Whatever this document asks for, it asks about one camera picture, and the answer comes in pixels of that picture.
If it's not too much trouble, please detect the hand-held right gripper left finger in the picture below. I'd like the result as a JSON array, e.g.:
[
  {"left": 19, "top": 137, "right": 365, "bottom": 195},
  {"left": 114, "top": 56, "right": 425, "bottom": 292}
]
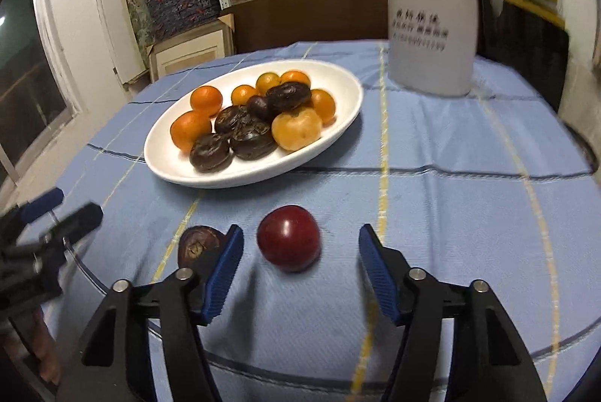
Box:
[{"left": 55, "top": 224, "right": 245, "bottom": 402}]

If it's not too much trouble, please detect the brown wooden board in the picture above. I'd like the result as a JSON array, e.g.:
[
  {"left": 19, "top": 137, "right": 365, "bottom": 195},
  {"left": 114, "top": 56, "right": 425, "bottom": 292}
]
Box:
[{"left": 232, "top": 0, "right": 393, "bottom": 54}]

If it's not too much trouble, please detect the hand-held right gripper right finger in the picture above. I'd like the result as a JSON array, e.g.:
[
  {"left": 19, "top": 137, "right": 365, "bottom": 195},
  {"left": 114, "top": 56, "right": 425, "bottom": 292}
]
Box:
[{"left": 359, "top": 224, "right": 548, "bottom": 402}]

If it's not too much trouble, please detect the large dark water chestnut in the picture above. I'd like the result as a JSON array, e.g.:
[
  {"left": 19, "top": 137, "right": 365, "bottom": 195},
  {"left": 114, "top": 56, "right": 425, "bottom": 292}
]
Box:
[{"left": 266, "top": 82, "right": 313, "bottom": 113}]

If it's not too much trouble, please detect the white leaning board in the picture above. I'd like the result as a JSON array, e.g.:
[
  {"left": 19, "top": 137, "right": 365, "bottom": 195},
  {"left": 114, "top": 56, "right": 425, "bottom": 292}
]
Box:
[{"left": 93, "top": 0, "right": 151, "bottom": 86}]

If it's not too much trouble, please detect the open cardboard box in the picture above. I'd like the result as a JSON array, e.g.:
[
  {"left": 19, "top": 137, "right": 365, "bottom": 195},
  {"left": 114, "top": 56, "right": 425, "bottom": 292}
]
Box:
[{"left": 145, "top": 14, "right": 236, "bottom": 83}]

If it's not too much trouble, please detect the large orange tangerine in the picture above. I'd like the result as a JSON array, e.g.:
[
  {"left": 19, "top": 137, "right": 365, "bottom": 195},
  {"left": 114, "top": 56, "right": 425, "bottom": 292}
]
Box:
[{"left": 271, "top": 107, "right": 324, "bottom": 151}]

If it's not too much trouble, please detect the dark red plum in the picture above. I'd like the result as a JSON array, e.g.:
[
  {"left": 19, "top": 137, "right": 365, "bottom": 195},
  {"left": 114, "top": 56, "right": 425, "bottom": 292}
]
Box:
[{"left": 256, "top": 205, "right": 322, "bottom": 274}]

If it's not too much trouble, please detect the person's left hand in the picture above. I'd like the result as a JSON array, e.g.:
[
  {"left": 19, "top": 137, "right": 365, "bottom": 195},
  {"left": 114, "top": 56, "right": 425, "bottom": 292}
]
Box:
[{"left": 9, "top": 307, "right": 63, "bottom": 385}]

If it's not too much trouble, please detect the dark cabinet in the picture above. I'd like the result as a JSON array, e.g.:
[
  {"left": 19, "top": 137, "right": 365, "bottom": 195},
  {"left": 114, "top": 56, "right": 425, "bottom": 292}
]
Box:
[{"left": 472, "top": 0, "right": 571, "bottom": 112}]

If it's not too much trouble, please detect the white oval plate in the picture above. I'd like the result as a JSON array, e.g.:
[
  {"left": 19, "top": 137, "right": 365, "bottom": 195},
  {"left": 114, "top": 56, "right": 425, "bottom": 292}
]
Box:
[{"left": 143, "top": 60, "right": 364, "bottom": 189}]

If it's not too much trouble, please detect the small orange kumquat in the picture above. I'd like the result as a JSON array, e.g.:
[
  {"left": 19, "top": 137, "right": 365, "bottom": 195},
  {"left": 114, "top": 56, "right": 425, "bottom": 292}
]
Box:
[
  {"left": 231, "top": 85, "right": 258, "bottom": 106},
  {"left": 310, "top": 89, "right": 337, "bottom": 124}
]

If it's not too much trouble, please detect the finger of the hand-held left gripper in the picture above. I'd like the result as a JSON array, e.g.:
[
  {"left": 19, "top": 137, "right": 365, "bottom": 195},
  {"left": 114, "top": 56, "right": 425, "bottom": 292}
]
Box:
[
  {"left": 40, "top": 202, "right": 104, "bottom": 250},
  {"left": 14, "top": 187, "right": 65, "bottom": 220}
]

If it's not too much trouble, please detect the small yellow kumquat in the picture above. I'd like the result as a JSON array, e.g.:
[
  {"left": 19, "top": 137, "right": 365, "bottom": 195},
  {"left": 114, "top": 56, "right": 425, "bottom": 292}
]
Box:
[{"left": 256, "top": 72, "right": 281, "bottom": 95}]

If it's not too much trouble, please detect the window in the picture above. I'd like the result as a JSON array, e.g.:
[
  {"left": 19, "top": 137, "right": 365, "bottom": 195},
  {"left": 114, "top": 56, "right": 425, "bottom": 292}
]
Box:
[{"left": 0, "top": 0, "right": 88, "bottom": 187}]

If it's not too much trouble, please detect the blue striped tablecloth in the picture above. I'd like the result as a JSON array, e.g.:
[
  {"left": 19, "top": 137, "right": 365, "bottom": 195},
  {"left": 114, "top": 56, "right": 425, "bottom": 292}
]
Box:
[{"left": 0, "top": 40, "right": 599, "bottom": 402}]

